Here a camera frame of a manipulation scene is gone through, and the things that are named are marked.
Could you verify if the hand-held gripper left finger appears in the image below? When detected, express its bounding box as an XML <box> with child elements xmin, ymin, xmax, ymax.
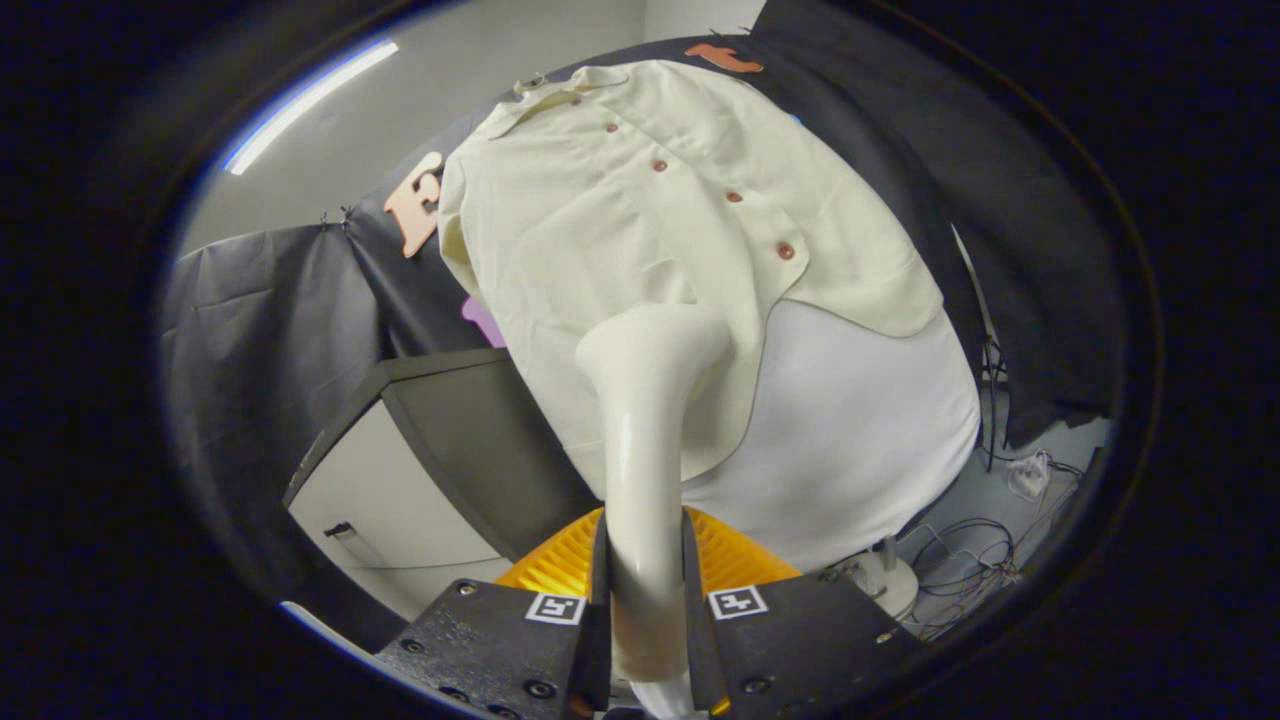
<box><xmin>372</xmin><ymin>506</ymin><xmax>613</xmax><ymax>720</ymax></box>

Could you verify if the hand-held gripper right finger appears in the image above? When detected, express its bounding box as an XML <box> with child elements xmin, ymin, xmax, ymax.
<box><xmin>680</xmin><ymin>506</ymin><xmax>926</xmax><ymax>720</ymax></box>

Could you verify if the cream button-up shirt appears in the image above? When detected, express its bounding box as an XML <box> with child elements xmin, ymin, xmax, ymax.
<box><xmin>437</xmin><ymin>60</ymin><xmax>946</xmax><ymax>499</ymax></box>

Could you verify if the white stand base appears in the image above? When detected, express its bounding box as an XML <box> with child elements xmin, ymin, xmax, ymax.
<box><xmin>840</xmin><ymin>538</ymin><xmax>919</xmax><ymax>621</ymax></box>

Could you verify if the grey cabinet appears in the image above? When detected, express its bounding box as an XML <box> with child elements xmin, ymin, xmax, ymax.
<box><xmin>283</xmin><ymin>348</ymin><xmax>601</xmax><ymax>623</ymax></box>

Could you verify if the white ironing board pad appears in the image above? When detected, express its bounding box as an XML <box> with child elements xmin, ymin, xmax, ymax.
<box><xmin>680</xmin><ymin>298</ymin><xmax>983</xmax><ymax>573</ymax></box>

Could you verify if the white power adapter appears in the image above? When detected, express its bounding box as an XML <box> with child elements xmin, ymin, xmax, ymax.
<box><xmin>1005</xmin><ymin>450</ymin><xmax>1053</xmax><ymax>501</ymax></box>

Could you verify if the thin black stand pole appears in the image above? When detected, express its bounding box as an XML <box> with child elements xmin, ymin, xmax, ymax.
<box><xmin>950</xmin><ymin>225</ymin><xmax>1007</xmax><ymax>473</ymax></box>

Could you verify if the black backdrop cloth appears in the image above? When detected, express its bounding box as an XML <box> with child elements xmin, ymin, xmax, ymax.
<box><xmin>160</xmin><ymin>0</ymin><xmax>1129</xmax><ymax>656</ymax></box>

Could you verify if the tangle of floor cables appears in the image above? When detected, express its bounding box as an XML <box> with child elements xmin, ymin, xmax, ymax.
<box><xmin>900</xmin><ymin>515</ymin><xmax>1023</xmax><ymax>641</ymax></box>

